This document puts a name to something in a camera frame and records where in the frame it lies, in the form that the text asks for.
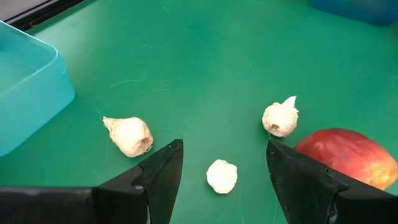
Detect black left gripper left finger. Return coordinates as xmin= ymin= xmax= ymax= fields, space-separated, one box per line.
xmin=0 ymin=139 xmax=184 ymax=224

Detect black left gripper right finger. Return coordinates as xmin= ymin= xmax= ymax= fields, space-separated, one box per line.
xmin=266 ymin=139 xmax=398 ymax=224

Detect red yellow apple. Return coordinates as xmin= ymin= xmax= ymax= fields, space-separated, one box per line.
xmin=294 ymin=127 xmax=398 ymax=191

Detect cream garlic bulb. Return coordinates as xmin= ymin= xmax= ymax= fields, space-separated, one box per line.
xmin=102 ymin=116 xmax=154 ymax=158

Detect small white garlic bulb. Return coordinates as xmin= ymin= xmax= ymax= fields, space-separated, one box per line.
xmin=206 ymin=159 xmax=239 ymax=195

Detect green table mat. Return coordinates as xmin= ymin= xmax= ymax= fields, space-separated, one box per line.
xmin=0 ymin=0 xmax=398 ymax=224

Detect teal plastic bin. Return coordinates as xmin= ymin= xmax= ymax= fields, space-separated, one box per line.
xmin=0 ymin=20 xmax=76 ymax=158

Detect blue plastic bin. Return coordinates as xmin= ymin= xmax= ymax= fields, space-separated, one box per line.
xmin=310 ymin=0 xmax=398 ymax=26

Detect black metal table frame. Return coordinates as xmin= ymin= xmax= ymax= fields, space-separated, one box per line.
xmin=4 ymin=0 xmax=86 ymax=32

